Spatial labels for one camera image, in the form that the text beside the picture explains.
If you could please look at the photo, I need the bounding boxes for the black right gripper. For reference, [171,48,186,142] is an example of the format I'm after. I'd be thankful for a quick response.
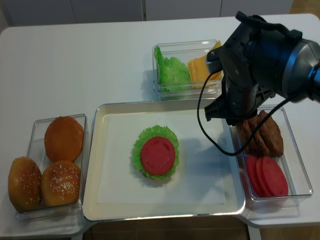
[204,11,295,125]

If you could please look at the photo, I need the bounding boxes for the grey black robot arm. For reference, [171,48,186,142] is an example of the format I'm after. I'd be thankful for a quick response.
[204,11,320,125]

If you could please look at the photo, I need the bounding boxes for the yellow cheese slices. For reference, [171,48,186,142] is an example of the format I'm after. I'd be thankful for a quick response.
[188,52,223,89]

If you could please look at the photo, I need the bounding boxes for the green lettuce in container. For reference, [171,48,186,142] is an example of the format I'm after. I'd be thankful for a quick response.
[153,46,190,92]

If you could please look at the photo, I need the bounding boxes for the clear lettuce cheese container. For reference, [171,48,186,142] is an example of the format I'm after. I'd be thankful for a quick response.
[152,39,223,100]

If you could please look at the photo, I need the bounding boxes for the green lettuce leaf on burger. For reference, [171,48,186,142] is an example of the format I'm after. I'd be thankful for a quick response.
[132,125,180,180]

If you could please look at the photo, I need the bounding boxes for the brown meat patty back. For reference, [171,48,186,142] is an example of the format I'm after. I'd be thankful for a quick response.
[236,114,270,157]

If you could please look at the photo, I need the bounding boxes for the brown meat patty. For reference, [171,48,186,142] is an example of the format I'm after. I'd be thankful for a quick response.
[236,114,270,157]
[259,116,284,157]

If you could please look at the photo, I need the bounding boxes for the brown meat patty front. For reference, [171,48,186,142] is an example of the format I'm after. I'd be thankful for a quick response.
[259,116,284,157]

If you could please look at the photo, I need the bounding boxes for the red tomato slice on burger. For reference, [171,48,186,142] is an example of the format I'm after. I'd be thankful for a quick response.
[140,136,176,175]

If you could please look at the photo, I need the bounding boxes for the clear patty tomato container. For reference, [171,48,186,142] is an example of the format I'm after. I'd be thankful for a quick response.
[237,107,313,210]

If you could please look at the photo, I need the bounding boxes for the red tomato slices stack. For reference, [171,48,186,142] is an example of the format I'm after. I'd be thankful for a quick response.
[245,155,289,197]

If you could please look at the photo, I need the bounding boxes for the plain smooth bun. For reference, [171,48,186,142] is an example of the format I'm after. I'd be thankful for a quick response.
[44,116,84,163]

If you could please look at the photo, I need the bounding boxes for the flat sesame bun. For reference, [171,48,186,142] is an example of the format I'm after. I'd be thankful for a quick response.
[40,161,81,207]

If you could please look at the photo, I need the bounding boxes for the clear plastic bun container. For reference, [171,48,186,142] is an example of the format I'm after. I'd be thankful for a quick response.
[15,113,87,222]

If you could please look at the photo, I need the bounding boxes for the upright sesame bun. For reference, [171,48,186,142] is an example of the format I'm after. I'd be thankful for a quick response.
[8,156,42,212]

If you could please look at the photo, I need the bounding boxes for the black camera cable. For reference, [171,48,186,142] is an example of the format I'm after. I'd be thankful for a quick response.
[196,72,293,157]

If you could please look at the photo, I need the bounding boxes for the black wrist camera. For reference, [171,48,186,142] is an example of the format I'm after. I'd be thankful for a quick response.
[205,46,223,74]

